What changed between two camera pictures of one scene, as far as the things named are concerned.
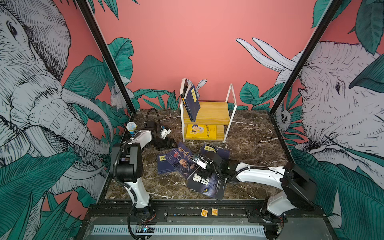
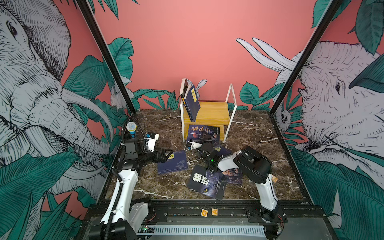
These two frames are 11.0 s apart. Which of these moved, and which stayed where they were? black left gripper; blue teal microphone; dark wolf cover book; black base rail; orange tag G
Moved: black left gripper
Stayed: dark wolf cover book; black base rail; orange tag G; blue teal microphone
